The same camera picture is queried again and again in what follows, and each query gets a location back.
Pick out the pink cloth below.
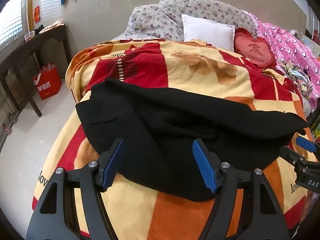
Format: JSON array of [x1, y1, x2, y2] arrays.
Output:
[[39, 19, 65, 34]]

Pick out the multicoloured flower cloth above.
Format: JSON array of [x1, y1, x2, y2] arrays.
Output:
[[276, 57, 314, 117]]

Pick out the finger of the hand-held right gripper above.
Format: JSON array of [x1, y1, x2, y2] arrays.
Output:
[[295, 135, 320, 155], [279, 145, 312, 167]]

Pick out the lattice window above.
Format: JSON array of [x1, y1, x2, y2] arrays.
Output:
[[0, 0, 31, 46]]

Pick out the pink printed quilt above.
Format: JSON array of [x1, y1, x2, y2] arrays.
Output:
[[247, 10, 320, 112]]

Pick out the red yellow printed blanket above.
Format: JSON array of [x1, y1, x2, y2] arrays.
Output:
[[32, 39, 312, 240]]

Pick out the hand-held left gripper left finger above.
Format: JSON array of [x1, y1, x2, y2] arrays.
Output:
[[26, 137, 125, 240]]

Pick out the red heart cushion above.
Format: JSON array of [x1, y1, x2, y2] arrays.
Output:
[[234, 27, 277, 70]]

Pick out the grey floral pillow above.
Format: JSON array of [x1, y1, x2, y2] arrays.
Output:
[[111, 4, 185, 42]]

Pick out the grey floral quilt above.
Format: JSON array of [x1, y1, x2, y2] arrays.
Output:
[[159, 0, 258, 38]]

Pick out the white pillow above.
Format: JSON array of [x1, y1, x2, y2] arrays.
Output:
[[181, 14, 236, 52]]

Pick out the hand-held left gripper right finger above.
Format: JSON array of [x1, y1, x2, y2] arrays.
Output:
[[192, 138, 292, 240]]

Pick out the dark wooden table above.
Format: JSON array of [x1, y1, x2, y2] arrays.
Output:
[[0, 24, 72, 118]]

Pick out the black pants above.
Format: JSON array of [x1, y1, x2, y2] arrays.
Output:
[[75, 78, 308, 202]]

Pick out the red shopping bag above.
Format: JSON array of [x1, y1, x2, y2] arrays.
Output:
[[33, 62, 63, 101]]

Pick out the blue face mask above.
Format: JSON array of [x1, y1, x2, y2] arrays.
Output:
[[287, 69, 309, 81]]

